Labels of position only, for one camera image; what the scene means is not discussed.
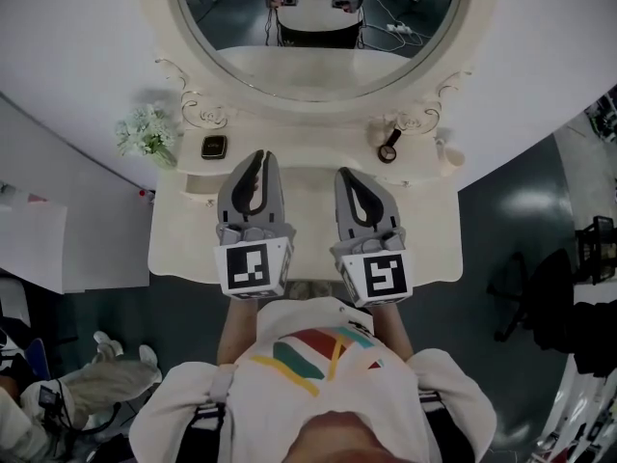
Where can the person's patterned shoe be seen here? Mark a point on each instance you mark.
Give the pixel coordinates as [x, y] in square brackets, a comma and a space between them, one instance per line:
[308, 290]

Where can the white flowers in glass vase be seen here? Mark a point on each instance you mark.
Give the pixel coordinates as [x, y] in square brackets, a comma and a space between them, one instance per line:
[144, 135]

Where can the blue chair back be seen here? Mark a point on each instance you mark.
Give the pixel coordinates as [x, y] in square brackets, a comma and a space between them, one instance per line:
[37, 357]

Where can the cream dressing table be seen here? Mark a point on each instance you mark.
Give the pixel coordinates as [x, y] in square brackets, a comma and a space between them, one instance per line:
[311, 220]

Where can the black office chair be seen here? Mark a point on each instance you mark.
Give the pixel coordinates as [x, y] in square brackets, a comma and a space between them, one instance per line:
[520, 287]

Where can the pink flat tray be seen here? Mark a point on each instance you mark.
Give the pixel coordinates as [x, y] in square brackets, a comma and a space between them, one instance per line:
[37, 198]

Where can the small red white object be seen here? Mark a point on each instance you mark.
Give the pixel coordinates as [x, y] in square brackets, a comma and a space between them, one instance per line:
[144, 195]

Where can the black compact case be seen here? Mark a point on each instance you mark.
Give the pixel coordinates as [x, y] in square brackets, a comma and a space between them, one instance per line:
[214, 146]

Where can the person's left forearm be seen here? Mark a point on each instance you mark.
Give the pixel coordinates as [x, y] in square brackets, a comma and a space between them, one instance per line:
[238, 331]

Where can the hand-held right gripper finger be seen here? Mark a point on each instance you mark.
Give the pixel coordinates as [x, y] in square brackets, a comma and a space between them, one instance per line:
[343, 200]
[390, 210]

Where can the person's face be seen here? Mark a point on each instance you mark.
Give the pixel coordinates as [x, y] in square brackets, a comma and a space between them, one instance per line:
[347, 437]

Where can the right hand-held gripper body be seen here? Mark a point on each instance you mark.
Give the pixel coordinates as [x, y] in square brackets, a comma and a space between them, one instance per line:
[381, 273]

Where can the black crate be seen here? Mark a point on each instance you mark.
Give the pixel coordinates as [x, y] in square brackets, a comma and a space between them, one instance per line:
[598, 249]

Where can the person's right forearm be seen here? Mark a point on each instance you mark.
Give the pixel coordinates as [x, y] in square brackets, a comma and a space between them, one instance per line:
[393, 331]

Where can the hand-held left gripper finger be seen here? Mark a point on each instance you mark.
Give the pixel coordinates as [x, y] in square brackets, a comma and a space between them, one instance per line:
[231, 196]
[277, 196]

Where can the white cluttered workbench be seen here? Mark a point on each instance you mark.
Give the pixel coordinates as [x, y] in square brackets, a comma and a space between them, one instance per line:
[578, 417]

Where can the small black screen device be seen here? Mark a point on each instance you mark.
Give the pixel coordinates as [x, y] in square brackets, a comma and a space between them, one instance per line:
[48, 397]

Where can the person's white printed t-shirt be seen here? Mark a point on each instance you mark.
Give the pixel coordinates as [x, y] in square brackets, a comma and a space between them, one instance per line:
[289, 403]

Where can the white side cabinet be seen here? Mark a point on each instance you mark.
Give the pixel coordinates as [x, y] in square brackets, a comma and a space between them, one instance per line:
[72, 186]

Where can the cream fluffy puff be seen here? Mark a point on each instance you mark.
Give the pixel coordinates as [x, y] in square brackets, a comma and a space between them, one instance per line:
[378, 130]

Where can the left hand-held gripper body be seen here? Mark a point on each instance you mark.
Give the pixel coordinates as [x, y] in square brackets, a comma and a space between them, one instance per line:
[248, 268]

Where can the black round hand mirror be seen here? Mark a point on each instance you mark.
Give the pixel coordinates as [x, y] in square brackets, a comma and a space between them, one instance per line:
[388, 151]

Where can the oval white framed mirror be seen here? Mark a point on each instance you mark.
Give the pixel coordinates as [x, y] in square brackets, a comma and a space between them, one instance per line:
[313, 75]

